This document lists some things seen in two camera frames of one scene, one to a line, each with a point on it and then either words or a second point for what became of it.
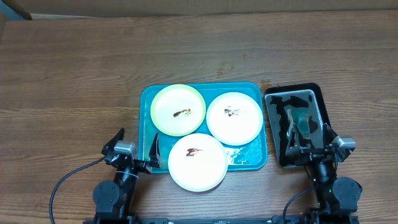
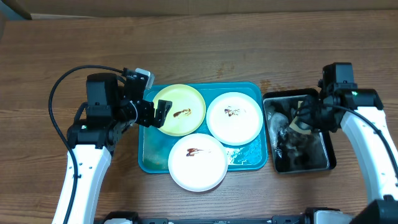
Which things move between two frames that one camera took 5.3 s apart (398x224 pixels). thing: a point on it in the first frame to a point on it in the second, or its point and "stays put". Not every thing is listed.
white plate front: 198,162 stays put
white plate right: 234,118 stays put
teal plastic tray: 249,157 stays put
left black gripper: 154,158 to 147,118
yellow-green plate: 178,109 stays put
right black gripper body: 310,156 to 316,115
